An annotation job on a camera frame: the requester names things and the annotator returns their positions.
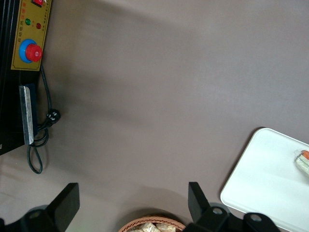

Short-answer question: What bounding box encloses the grey metal plate bracket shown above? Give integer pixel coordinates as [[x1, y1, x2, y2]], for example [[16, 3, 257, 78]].
[[18, 86, 35, 145]]

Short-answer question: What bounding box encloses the plastic triangle sandwich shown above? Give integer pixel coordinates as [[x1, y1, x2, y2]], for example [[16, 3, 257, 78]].
[[294, 149, 309, 181]]

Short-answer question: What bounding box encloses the red emergency stop button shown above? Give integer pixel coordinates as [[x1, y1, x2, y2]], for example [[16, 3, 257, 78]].
[[19, 38, 43, 64]]

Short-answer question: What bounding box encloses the black yellow control box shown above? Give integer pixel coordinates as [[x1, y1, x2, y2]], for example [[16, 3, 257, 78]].
[[0, 0, 53, 157]]

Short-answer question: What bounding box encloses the cream rectangular tray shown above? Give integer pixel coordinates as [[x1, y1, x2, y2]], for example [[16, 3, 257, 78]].
[[220, 127, 309, 232]]

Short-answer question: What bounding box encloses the black power cable with plug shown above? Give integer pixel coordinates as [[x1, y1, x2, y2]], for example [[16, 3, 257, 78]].
[[27, 65, 62, 174]]

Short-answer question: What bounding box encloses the wrapped tan biscuit pack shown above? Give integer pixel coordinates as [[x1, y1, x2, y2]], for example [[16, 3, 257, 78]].
[[135, 222, 157, 232], [156, 223, 181, 232]]

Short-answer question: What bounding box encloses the round brown wicker basket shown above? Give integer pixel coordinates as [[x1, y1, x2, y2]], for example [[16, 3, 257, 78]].
[[117, 215, 187, 232]]

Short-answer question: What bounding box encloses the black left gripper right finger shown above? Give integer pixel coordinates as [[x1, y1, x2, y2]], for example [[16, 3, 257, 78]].
[[184, 181, 282, 232]]

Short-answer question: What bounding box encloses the brown table cover sheet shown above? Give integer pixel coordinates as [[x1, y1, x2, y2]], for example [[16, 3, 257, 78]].
[[0, 0, 309, 232]]

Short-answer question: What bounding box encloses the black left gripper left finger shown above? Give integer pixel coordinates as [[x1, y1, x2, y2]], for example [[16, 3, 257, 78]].
[[0, 183, 80, 232]]

